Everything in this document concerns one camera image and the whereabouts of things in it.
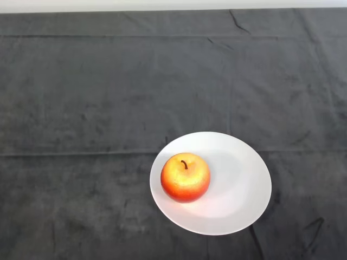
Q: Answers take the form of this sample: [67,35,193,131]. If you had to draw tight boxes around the red yellow apple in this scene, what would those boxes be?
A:
[160,153,211,204]

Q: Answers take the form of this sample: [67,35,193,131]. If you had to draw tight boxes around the white round plate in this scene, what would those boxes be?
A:
[149,131,272,236]

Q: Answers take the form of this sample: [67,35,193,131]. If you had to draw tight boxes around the black cloth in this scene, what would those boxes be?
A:
[0,8,347,260]

